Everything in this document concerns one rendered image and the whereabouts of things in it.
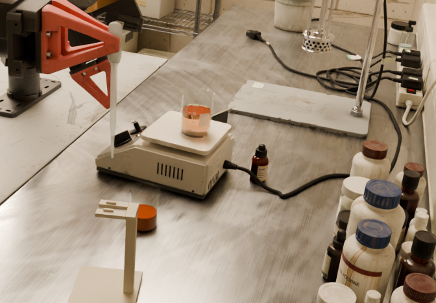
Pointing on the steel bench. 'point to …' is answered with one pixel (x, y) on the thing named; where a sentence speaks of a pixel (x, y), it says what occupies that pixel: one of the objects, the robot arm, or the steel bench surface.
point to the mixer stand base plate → (300, 108)
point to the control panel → (124, 144)
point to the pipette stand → (125, 291)
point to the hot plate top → (156, 133)
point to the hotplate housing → (170, 166)
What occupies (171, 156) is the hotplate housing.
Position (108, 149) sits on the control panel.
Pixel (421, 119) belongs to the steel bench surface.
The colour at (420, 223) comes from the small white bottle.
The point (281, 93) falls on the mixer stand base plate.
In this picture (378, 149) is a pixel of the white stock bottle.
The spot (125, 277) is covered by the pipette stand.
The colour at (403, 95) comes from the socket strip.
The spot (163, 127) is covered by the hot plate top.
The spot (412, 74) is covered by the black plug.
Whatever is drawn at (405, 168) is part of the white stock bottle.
